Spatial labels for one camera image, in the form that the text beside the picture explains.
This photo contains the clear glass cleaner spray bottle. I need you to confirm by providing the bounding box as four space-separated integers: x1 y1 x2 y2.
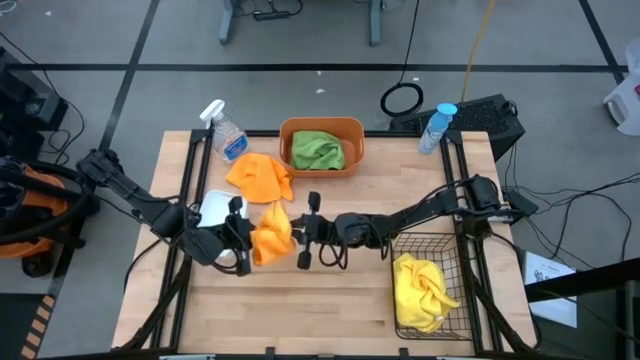
198 98 250 163

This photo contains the yellow hanging cable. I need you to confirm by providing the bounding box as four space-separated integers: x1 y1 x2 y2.
458 0 497 103

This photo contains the black perforated computer tower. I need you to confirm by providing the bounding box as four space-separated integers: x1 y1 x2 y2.
388 93 526 162

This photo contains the orange and black shop vacuum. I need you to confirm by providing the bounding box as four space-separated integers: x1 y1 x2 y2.
0 156 101 279

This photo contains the black power strip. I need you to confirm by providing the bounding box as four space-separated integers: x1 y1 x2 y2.
252 9 292 22

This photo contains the black coiled cable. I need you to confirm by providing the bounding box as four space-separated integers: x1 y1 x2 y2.
379 0 425 119

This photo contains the white paper sheet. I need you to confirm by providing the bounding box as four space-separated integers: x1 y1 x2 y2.
523 250 579 329

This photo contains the orange microfiber towel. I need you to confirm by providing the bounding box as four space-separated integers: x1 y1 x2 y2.
225 152 295 205
249 199 297 267

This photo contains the black power adapter brick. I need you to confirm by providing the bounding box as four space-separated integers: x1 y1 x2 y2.
503 188 540 217

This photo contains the black wire basket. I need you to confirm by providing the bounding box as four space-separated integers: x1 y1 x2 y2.
389 230 476 343

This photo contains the grey desk leg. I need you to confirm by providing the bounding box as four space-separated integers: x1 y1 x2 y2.
368 0 385 48
218 0 236 46

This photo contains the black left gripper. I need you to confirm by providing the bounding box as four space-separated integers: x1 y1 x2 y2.
219 196 256 277

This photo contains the blue cap water bottle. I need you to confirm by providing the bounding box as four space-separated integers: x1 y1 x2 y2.
417 102 459 156

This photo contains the black aluminium table frame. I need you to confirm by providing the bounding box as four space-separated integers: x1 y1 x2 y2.
117 128 544 360

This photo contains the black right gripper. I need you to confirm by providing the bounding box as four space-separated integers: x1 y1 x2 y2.
291 191 374 271

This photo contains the white plastic basket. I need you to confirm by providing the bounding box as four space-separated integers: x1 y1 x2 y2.
197 189 250 261

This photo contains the green microfiber towel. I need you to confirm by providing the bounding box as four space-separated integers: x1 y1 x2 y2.
290 130 347 172

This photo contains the orange plastic basket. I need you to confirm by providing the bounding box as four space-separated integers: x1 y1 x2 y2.
278 116 366 179

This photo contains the black metal beam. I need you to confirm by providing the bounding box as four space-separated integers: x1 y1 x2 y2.
524 257 640 304

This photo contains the black equipment case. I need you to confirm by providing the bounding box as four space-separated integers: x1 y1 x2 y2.
0 47 70 164

